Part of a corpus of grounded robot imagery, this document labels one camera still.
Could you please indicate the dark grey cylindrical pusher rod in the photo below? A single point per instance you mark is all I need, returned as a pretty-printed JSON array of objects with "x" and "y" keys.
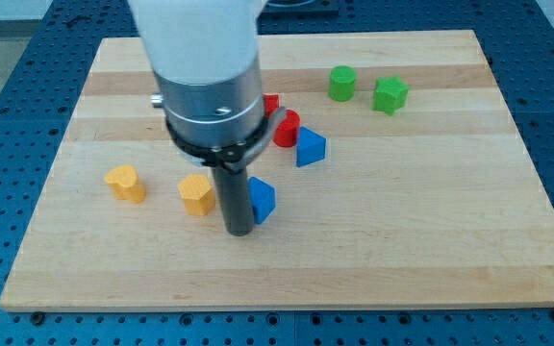
[{"x": 234, "y": 200}]

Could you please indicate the blue cube block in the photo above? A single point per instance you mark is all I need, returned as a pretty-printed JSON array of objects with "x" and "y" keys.
[{"x": 263, "y": 199}]

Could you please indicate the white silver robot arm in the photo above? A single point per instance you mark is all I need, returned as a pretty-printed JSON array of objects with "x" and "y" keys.
[{"x": 205, "y": 58}]

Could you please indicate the red block behind arm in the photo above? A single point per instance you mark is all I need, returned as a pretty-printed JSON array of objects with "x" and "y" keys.
[{"x": 271, "y": 104}]

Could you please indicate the blue triangle block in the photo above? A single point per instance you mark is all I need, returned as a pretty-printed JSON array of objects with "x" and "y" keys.
[{"x": 310, "y": 148}]

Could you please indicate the yellow pentagon block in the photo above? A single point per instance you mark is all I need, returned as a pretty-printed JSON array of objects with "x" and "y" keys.
[{"x": 197, "y": 194}]

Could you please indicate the red cylinder block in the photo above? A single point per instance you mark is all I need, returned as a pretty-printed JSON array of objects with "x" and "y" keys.
[{"x": 286, "y": 134}]

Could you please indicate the yellow heart block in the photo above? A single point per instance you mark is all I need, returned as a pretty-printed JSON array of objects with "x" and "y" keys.
[{"x": 125, "y": 184}]

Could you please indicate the green cylinder block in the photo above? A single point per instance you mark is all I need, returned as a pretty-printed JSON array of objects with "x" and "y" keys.
[{"x": 342, "y": 81}]

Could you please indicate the wooden board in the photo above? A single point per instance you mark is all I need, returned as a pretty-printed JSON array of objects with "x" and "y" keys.
[{"x": 438, "y": 206}]

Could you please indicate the green star block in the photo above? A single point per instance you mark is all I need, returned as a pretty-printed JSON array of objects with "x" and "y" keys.
[{"x": 390, "y": 94}]

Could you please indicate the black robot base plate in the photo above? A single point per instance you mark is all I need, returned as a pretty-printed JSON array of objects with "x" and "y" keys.
[{"x": 300, "y": 7}]

